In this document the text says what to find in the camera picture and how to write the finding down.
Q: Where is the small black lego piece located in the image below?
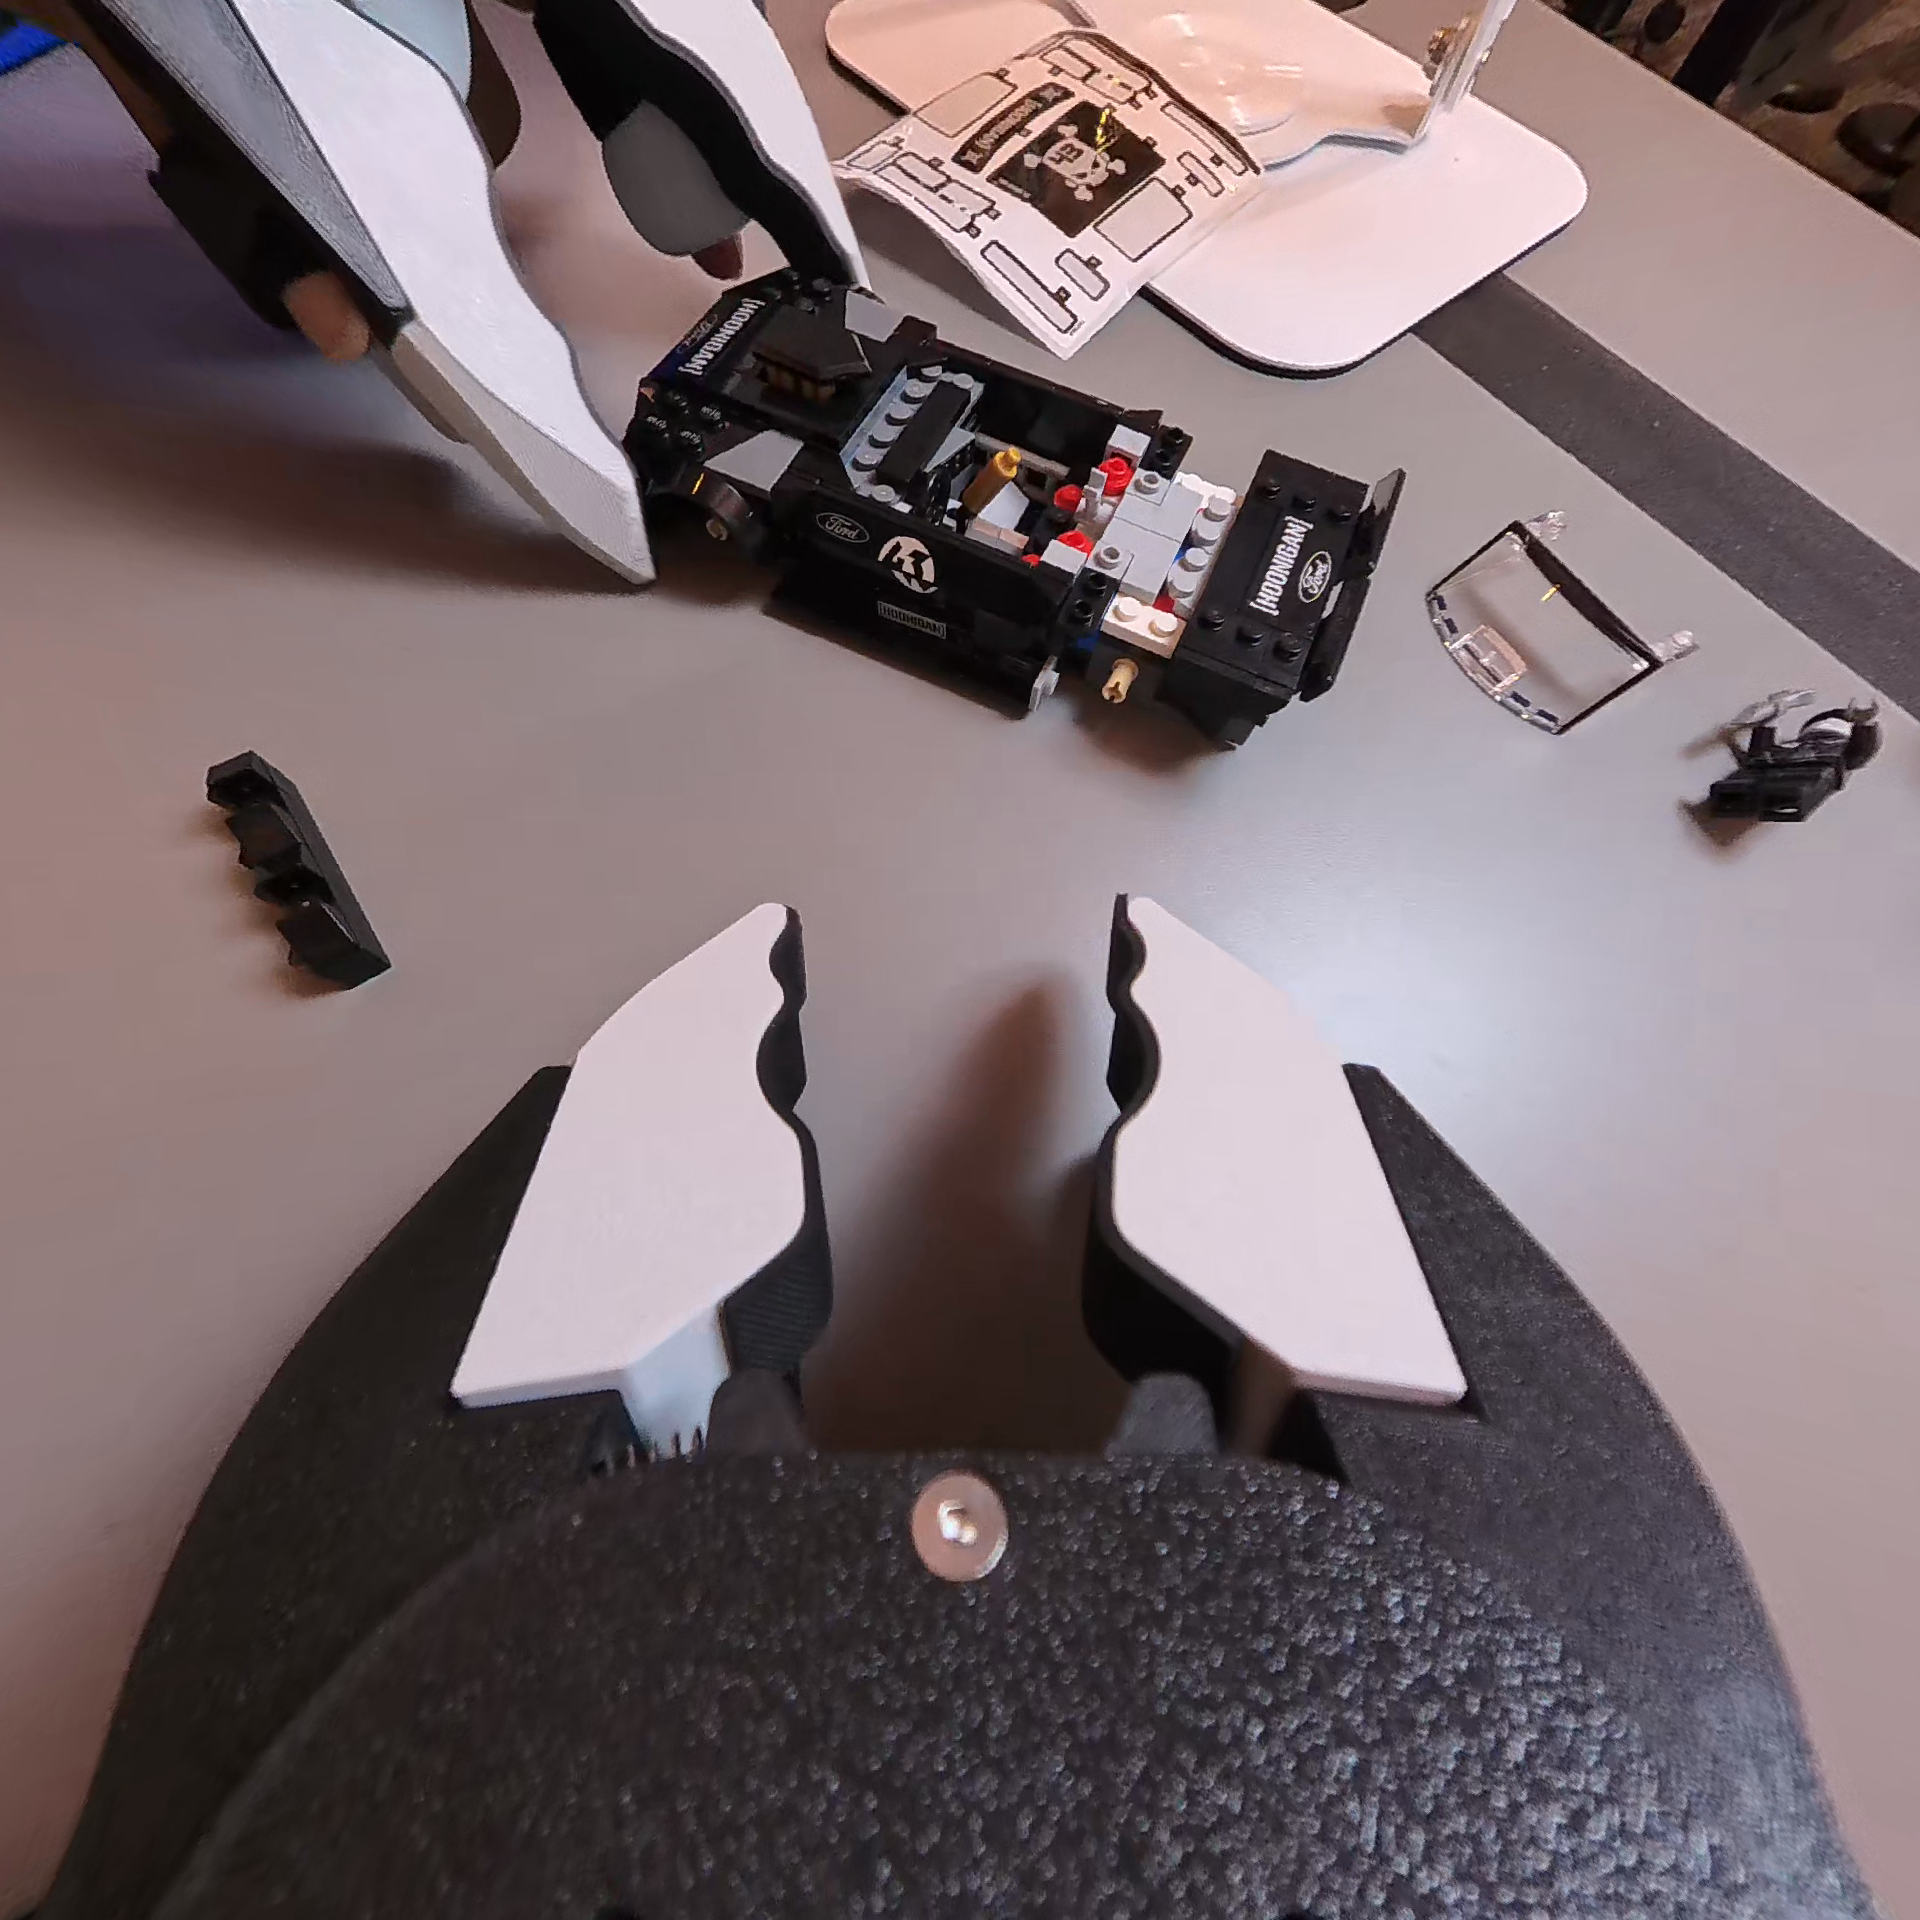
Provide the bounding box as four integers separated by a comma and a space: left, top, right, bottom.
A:
1701, 690, 1891, 829

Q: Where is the person's left hand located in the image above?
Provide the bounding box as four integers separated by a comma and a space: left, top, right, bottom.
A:
291, 226, 758, 369

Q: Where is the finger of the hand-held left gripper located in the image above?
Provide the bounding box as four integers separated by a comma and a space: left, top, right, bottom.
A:
83, 0, 658, 588
534, 0, 876, 294

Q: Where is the white sticker sheet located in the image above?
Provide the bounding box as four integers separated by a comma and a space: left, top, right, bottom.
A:
831, 29, 1264, 337

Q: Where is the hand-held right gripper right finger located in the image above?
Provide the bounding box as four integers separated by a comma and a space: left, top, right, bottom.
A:
1085, 896, 1471, 1421

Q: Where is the black lego car model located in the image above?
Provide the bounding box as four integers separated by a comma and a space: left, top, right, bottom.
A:
621, 261, 1409, 755

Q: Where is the white tray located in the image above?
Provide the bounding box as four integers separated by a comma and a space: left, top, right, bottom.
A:
822, 0, 1592, 378

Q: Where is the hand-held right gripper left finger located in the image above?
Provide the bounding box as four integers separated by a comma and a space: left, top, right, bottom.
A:
449, 904, 830, 1419

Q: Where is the long black lego plate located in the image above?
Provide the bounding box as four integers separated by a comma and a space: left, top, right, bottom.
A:
203, 749, 395, 997

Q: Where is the clear lego windshield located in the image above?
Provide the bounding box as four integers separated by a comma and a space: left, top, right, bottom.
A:
1423, 511, 1701, 743

